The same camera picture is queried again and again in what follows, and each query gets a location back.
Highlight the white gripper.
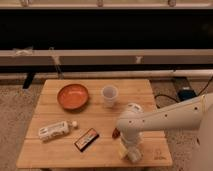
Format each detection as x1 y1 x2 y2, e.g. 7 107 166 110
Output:
118 137 139 159

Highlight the black power adapter box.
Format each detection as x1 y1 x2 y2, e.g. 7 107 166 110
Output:
178 89 196 101

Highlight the brown sausage-shaped object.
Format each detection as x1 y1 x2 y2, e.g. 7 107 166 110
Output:
112 128 120 139

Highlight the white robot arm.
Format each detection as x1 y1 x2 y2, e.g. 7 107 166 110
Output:
116 93 213 171

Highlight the white plastic bottle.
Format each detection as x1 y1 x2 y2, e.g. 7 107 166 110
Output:
38 121 78 142

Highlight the wooden table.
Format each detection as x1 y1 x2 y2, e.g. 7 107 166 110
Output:
16 78 173 169

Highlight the orange ceramic bowl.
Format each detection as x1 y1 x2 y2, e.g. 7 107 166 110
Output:
57 84 89 110

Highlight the black orange snack bar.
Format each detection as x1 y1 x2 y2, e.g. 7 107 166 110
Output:
74 128 99 152

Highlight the black cable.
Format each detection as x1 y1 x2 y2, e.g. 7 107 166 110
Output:
153 75 213 108

